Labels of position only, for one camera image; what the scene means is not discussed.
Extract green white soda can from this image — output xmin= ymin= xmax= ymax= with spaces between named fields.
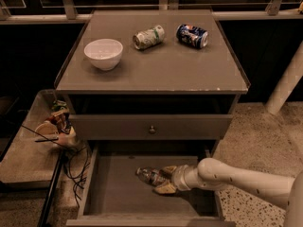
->
xmin=133 ymin=25 xmax=165 ymax=50

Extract grey side tray table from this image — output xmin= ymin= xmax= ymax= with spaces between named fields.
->
xmin=0 ymin=90 xmax=60 ymax=188

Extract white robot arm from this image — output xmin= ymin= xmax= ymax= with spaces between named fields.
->
xmin=154 ymin=158 xmax=303 ymax=227

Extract black cables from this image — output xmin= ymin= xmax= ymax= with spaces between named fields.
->
xmin=21 ymin=124 xmax=92 ymax=208

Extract blue soda can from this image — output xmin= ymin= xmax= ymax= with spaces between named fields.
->
xmin=176 ymin=25 xmax=208 ymax=49

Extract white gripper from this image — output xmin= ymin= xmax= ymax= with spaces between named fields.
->
xmin=154 ymin=165 xmax=191 ymax=195

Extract white ceramic bowl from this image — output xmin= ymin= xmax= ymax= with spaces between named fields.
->
xmin=84 ymin=39 xmax=123 ymax=71

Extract clear plastic water bottle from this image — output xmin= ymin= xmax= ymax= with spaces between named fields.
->
xmin=135 ymin=166 xmax=168 ymax=186

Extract white diagonal post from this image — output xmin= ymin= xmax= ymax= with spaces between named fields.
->
xmin=265 ymin=42 xmax=303 ymax=114

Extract grey open middle drawer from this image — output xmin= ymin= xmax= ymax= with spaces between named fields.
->
xmin=66 ymin=141 xmax=236 ymax=227

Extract grey top drawer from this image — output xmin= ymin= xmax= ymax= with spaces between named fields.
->
xmin=69 ymin=114 xmax=232 ymax=140

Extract metal window railing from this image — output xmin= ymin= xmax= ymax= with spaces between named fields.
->
xmin=0 ymin=0 xmax=303 ymax=24

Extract grey cabinet with counter top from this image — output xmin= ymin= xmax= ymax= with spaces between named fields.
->
xmin=56 ymin=10 xmax=249 ymax=151

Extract brass drawer knob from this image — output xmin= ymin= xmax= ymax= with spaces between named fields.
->
xmin=149 ymin=126 xmax=156 ymax=134

